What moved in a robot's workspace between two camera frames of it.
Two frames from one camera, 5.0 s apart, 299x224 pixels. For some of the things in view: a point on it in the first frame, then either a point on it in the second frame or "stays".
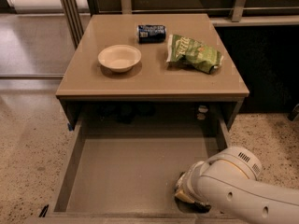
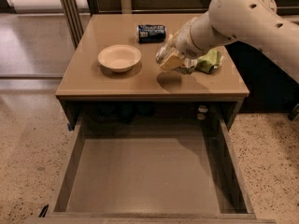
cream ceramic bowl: [120, 58] stays
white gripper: [188, 184] -> [184, 46]
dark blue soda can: [151, 34] stays
